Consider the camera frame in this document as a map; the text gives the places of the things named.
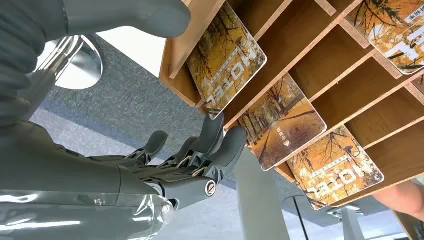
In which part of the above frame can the autumn hotel key card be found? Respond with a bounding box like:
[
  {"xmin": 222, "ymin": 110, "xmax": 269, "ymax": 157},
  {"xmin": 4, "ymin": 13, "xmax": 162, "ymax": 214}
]
[
  {"xmin": 286, "ymin": 125, "xmax": 385, "ymax": 212},
  {"xmin": 186, "ymin": 1, "xmax": 268, "ymax": 120},
  {"xmin": 345, "ymin": 0, "xmax": 424, "ymax": 76}
]

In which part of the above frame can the autumn path key card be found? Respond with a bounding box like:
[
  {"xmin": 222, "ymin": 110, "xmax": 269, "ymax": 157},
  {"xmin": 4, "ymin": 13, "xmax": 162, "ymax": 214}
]
[{"xmin": 237, "ymin": 73, "xmax": 328, "ymax": 172}]

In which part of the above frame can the wooden card rack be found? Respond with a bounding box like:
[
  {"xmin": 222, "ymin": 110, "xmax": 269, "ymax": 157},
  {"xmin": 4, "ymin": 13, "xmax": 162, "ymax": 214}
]
[{"xmin": 158, "ymin": 0, "xmax": 424, "ymax": 209}]

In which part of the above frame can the white table leg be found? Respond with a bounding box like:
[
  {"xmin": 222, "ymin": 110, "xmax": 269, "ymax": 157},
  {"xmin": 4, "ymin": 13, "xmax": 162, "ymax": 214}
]
[
  {"xmin": 340, "ymin": 207, "xmax": 366, "ymax": 240},
  {"xmin": 233, "ymin": 147, "xmax": 291, "ymax": 240}
]

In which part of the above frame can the thin dark pole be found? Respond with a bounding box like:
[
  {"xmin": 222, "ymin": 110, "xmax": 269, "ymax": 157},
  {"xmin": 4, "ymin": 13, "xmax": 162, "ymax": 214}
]
[{"xmin": 292, "ymin": 196, "xmax": 310, "ymax": 240}]

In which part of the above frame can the wooden board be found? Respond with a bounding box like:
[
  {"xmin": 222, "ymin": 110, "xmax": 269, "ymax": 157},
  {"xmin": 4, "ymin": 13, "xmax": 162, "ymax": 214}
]
[{"xmin": 393, "ymin": 211, "xmax": 420, "ymax": 240}]

